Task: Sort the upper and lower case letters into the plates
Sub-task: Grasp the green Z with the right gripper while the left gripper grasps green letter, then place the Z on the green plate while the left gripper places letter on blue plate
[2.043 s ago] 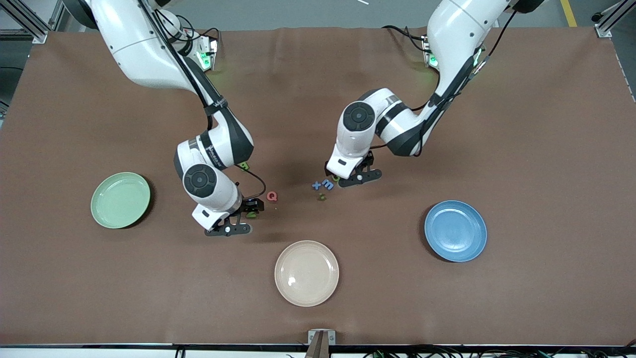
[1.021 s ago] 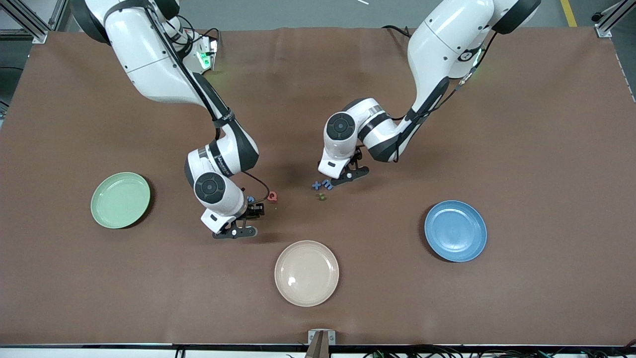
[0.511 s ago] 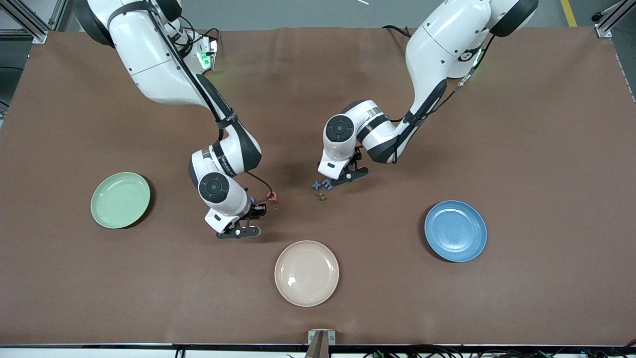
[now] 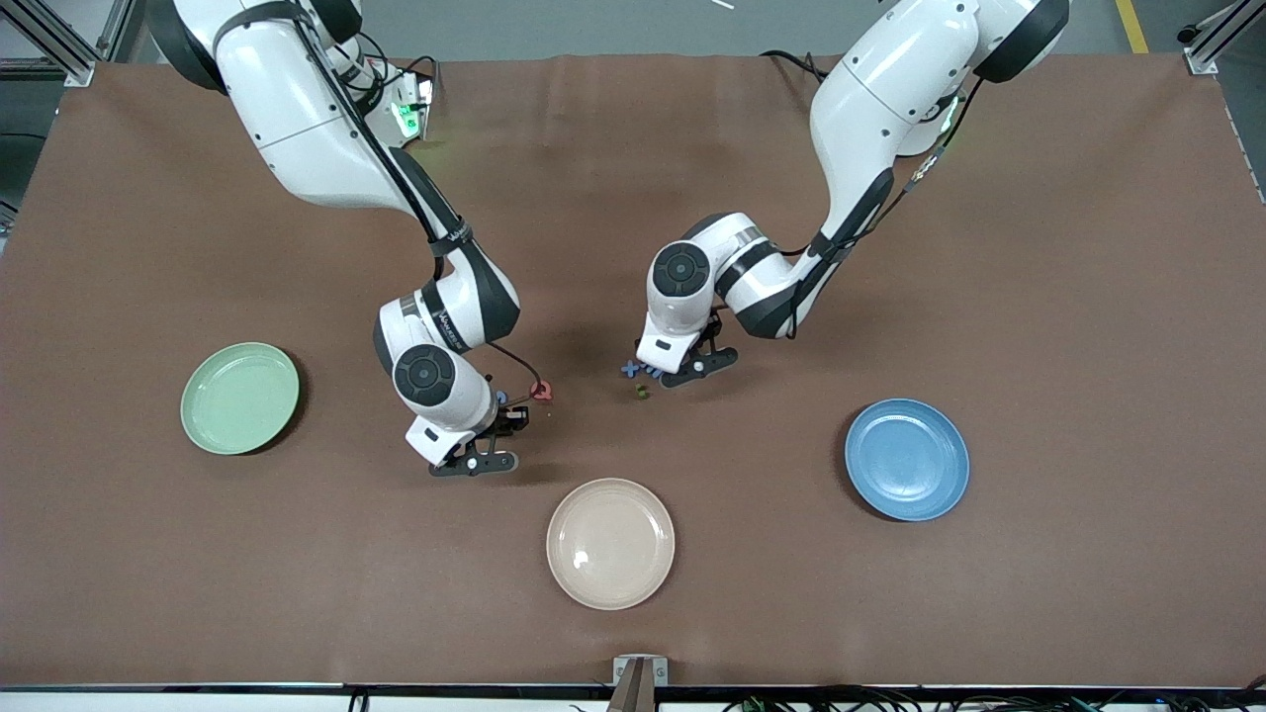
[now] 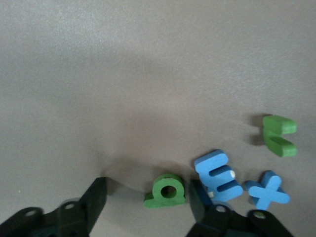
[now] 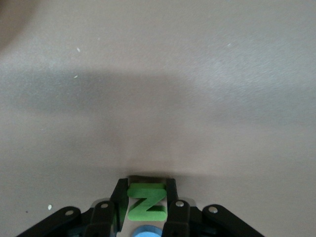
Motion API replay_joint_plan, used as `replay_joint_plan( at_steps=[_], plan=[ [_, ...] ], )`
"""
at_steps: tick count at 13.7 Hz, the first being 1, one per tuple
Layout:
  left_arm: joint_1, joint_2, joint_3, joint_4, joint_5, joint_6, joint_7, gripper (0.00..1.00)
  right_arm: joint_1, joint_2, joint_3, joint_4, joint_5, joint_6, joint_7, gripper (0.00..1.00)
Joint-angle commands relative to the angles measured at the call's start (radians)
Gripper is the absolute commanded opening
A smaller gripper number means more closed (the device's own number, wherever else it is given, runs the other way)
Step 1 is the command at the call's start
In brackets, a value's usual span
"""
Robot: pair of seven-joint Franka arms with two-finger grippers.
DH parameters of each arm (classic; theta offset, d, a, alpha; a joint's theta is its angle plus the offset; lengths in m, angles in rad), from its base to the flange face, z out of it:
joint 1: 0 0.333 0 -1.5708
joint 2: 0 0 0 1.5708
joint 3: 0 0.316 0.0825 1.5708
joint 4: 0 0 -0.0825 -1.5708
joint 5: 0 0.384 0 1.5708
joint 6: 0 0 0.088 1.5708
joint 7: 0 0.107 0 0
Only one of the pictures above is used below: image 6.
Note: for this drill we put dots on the green foam letter N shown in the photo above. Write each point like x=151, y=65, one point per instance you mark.
x=145, y=202

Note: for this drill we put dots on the brown table cover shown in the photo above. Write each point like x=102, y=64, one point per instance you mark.
x=158, y=98

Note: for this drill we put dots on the blue foam letter G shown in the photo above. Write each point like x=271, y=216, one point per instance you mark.
x=146, y=232

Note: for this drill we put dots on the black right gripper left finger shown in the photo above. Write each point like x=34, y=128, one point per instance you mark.
x=98, y=217

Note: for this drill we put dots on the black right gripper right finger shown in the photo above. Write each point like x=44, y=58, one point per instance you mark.
x=182, y=217

